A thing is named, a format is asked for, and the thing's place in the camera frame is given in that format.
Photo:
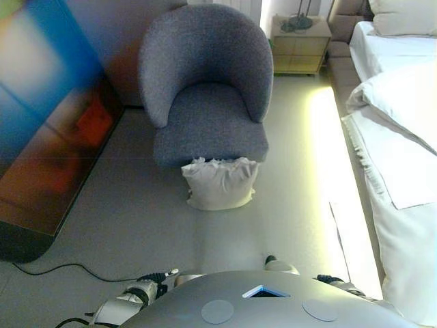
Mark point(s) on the grey robot torso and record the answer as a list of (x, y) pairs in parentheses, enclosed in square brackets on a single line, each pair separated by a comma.
[(266, 307)]

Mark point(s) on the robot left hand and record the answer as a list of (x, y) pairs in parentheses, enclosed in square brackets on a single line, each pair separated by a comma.
[(155, 281)]

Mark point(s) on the black lamp base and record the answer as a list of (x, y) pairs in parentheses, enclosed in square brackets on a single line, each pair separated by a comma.
[(296, 21)]

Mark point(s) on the white radiator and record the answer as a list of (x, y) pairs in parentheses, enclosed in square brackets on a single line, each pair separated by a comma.
[(247, 4)]

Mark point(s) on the white fringed cushion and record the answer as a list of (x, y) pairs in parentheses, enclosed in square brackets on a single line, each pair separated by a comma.
[(220, 186)]

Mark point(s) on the white bed pillow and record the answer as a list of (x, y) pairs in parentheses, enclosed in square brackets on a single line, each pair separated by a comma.
[(403, 17)]

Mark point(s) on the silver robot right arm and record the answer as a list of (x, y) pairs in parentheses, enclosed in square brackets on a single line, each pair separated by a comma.
[(362, 294)]

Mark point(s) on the grey fabric armchair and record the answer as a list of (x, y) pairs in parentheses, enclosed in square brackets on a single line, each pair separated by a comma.
[(205, 109)]

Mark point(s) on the white duvet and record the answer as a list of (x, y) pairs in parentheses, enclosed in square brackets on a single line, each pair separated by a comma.
[(399, 99)]

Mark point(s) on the glossy dark tv cabinet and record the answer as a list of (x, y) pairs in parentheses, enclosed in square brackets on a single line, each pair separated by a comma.
[(44, 112)]

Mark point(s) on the silver robot left leg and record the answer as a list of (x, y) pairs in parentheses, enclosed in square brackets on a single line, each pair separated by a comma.
[(186, 278)]

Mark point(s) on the light wooden nightstand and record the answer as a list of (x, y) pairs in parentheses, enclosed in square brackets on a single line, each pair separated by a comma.
[(300, 51)]

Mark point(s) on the white bed mattress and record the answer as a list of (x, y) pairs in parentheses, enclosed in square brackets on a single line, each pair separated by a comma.
[(399, 191)]

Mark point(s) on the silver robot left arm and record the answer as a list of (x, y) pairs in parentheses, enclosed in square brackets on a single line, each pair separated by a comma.
[(117, 304)]

